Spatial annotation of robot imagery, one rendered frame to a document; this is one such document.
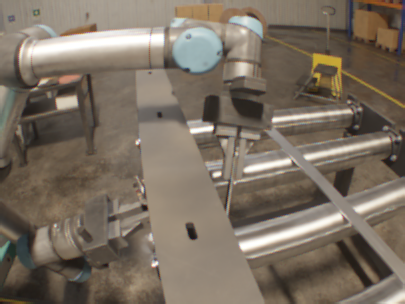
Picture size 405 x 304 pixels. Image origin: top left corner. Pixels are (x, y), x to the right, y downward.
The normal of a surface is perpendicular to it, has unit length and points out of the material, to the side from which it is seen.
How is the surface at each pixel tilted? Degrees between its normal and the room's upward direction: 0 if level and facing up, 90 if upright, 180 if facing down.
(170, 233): 0
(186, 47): 90
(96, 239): 15
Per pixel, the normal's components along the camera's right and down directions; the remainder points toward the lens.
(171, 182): -0.05, -0.86
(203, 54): 0.04, 0.51
